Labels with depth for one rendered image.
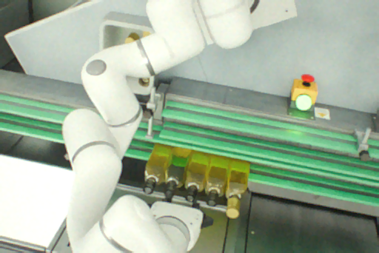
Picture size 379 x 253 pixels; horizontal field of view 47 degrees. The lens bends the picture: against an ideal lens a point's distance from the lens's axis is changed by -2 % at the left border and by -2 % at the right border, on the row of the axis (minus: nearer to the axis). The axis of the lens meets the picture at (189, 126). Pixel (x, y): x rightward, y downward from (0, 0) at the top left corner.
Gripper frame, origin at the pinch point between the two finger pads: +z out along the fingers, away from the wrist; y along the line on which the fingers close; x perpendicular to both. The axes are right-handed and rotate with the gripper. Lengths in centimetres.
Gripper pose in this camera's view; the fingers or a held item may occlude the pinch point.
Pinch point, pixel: (181, 204)
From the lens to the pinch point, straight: 94.5
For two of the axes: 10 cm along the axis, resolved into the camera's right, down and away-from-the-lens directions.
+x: 1.7, -9.6, -2.2
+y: 9.8, 2.0, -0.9
